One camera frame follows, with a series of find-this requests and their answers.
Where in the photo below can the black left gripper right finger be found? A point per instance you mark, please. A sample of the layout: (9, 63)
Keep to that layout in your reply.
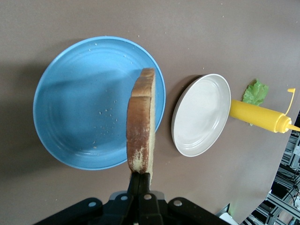
(159, 211)

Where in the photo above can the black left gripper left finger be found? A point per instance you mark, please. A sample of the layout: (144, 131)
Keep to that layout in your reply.
(112, 211)

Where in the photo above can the brown bread slice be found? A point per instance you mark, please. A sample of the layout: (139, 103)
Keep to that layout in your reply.
(139, 122)

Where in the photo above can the yellow mustard squeeze bottle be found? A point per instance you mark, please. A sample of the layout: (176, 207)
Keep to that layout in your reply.
(255, 114)

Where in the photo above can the green lettuce leaf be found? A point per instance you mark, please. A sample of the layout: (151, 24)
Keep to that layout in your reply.
(255, 95)

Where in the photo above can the beige round plate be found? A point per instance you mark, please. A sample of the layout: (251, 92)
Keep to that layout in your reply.
(201, 114)

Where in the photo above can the blue round plate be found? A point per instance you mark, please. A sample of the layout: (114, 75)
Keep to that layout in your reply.
(82, 105)

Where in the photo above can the aluminium profile frame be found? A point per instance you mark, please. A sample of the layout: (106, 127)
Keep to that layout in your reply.
(288, 164)

